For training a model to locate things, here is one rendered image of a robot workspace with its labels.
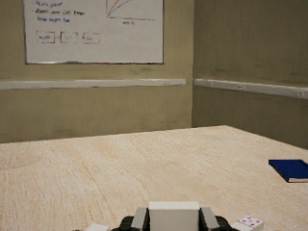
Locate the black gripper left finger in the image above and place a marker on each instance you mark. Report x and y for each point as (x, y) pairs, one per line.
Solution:
(141, 221)

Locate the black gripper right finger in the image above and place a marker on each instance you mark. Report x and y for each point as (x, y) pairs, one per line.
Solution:
(208, 222)

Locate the white domino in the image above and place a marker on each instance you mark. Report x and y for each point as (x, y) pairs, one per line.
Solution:
(98, 227)
(173, 215)
(248, 223)

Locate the dark blue flat rectangle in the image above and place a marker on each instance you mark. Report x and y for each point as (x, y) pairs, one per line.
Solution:
(292, 171)

